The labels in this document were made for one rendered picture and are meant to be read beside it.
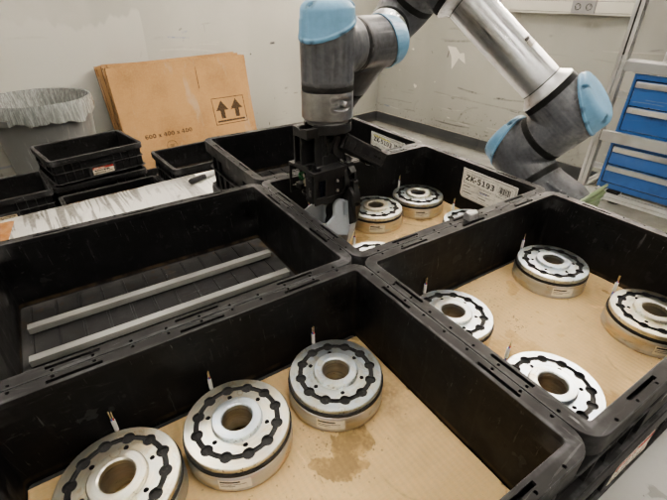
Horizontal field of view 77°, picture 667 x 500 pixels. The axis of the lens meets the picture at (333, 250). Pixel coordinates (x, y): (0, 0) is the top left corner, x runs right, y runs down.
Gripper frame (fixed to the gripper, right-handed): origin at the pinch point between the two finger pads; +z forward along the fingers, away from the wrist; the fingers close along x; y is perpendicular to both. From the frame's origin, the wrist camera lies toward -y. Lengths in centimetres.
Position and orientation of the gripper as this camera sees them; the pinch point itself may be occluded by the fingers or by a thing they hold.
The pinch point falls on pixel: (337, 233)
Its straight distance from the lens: 74.2
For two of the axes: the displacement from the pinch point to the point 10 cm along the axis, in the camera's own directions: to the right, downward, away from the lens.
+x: 6.1, 4.2, -6.7
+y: -7.9, 3.2, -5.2
